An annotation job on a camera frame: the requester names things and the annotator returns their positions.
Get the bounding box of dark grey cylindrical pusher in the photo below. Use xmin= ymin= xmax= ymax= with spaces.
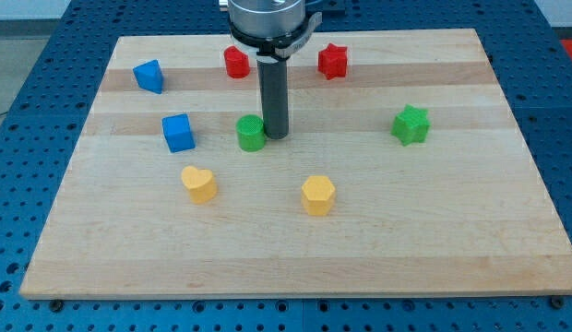
xmin=257 ymin=60 xmax=289 ymax=139

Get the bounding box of green star block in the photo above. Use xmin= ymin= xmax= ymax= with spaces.
xmin=391 ymin=104 xmax=430 ymax=146

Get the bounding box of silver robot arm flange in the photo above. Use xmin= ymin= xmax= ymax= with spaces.
xmin=227 ymin=0 xmax=323 ymax=64

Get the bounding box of green cylinder block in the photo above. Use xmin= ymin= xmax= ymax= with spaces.
xmin=235 ymin=114 xmax=266 ymax=152

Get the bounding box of blue triangular block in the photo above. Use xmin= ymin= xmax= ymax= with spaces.
xmin=133 ymin=59 xmax=164 ymax=94

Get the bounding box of blue cube block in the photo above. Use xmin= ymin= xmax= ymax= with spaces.
xmin=161 ymin=113 xmax=196 ymax=153

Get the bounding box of red star block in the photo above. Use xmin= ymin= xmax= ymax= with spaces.
xmin=317 ymin=43 xmax=348 ymax=80

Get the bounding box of wooden board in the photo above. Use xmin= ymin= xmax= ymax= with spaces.
xmin=20 ymin=29 xmax=572 ymax=300

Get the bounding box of yellow heart block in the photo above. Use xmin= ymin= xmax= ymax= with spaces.
xmin=181 ymin=166 xmax=218 ymax=204

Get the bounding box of yellow hexagon block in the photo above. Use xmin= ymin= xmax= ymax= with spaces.
xmin=301 ymin=175 xmax=336 ymax=216

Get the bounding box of red cylinder-like block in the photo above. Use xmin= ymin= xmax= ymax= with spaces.
xmin=223 ymin=46 xmax=250 ymax=78

